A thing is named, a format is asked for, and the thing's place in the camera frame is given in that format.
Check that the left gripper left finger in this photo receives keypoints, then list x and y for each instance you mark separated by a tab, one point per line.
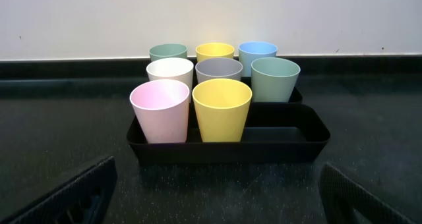
76	194

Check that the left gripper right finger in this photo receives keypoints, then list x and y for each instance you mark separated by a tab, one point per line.
346	201

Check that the black tray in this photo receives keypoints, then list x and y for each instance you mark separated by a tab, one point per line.
280	145

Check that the pink cup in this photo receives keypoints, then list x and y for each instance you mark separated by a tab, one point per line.
161	112

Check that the green cup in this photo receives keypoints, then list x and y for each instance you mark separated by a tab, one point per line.
273	82
168	51

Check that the yellow cup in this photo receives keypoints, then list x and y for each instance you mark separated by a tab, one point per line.
214	51
221	112

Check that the white cup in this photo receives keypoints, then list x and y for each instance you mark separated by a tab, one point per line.
169	70

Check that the blue cup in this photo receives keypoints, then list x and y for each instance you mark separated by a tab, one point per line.
255	52

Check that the grey cup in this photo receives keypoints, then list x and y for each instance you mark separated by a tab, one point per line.
217	69

